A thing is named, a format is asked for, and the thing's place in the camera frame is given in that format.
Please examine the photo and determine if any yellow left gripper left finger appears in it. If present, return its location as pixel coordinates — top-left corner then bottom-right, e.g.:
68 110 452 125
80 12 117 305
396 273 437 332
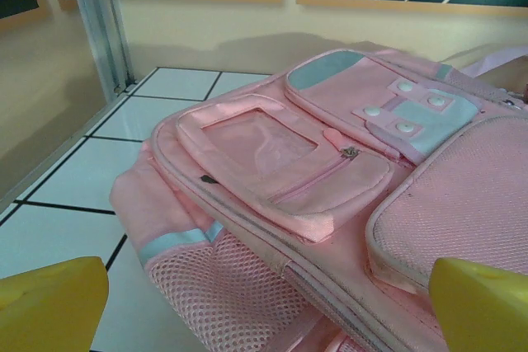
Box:
0 256 109 352

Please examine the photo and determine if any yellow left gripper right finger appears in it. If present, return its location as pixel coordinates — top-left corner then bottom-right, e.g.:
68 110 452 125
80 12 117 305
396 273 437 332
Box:
428 256 528 352

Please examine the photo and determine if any pink school backpack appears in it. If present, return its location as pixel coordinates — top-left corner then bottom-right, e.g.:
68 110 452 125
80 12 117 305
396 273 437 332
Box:
109 47 528 352

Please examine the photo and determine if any aluminium frame post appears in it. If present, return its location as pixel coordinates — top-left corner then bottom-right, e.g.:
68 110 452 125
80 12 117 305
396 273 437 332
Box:
64 0 135 96

